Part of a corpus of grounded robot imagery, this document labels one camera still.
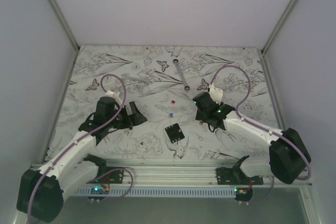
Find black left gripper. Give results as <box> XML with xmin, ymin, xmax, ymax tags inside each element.
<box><xmin>107</xmin><ymin>101</ymin><xmax>146</xmax><ymax>130</ymax></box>

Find black fuse box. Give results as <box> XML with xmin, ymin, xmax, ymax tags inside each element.
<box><xmin>164</xmin><ymin>123</ymin><xmax>185</xmax><ymax>143</ymax></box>

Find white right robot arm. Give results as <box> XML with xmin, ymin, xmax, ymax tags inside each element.
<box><xmin>193</xmin><ymin>92</ymin><xmax>311</xmax><ymax>185</ymax></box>

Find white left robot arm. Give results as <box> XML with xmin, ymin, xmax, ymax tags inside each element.
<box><xmin>16</xmin><ymin>96</ymin><xmax>147</xmax><ymax>223</ymax></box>

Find silver ratchet wrench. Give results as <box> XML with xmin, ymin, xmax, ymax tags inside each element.
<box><xmin>173</xmin><ymin>59</ymin><xmax>190</xmax><ymax>91</ymax></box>

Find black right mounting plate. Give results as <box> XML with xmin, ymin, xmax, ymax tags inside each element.
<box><xmin>216</xmin><ymin>167</ymin><xmax>264</xmax><ymax>186</ymax></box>

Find black mounting plate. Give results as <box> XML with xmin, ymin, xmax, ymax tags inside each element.
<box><xmin>216</xmin><ymin>167</ymin><xmax>264</xmax><ymax>186</ymax></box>
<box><xmin>87</xmin><ymin>167</ymin><xmax>124</xmax><ymax>185</ymax></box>

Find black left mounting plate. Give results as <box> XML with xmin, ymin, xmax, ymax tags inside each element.
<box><xmin>87</xmin><ymin>167</ymin><xmax>124</xmax><ymax>185</ymax></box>

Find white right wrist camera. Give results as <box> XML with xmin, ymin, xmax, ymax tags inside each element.
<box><xmin>208</xmin><ymin>84</ymin><xmax>223</xmax><ymax>104</ymax></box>

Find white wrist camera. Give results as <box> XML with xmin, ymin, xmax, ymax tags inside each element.
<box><xmin>105</xmin><ymin>90</ymin><xmax>123</xmax><ymax>106</ymax></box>
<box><xmin>208</xmin><ymin>84</ymin><xmax>223</xmax><ymax>104</ymax></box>

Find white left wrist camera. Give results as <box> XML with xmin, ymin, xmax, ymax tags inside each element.
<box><xmin>105</xmin><ymin>90</ymin><xmax>123</xmax><ymax>106</ymax></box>

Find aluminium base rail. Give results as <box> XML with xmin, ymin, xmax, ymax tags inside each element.
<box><xmin>30</xmin><ymin>158</ymin><xmax>313</xmax><ymax>185</ymax></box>

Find white slotted cable duct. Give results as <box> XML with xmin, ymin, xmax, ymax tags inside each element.
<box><xmin>73</xmin><ymin>186</ymin><xmax>238</xmax><ymax>198</ymax></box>

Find aluminium frame post left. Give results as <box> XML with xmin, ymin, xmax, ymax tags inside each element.
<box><xmin>47</xmin><ymin>0</ymin><xmax>80</xmax><ymax>51</ymax></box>

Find aluminium frame post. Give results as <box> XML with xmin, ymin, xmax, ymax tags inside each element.
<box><xmin>47</xmin><ymin>0</ymin><xmax>80</xmax><ymax>51</ymax></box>
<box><xmin>261</xmin><ymin>0</ymin><xmax>300</xmax><ymax>55</ymax></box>

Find aluminium frame post right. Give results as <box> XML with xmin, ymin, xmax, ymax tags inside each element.
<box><xmin>261</xmin><ymin>0</ymin><xmax>300</xmax><ymax>55</ymax></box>

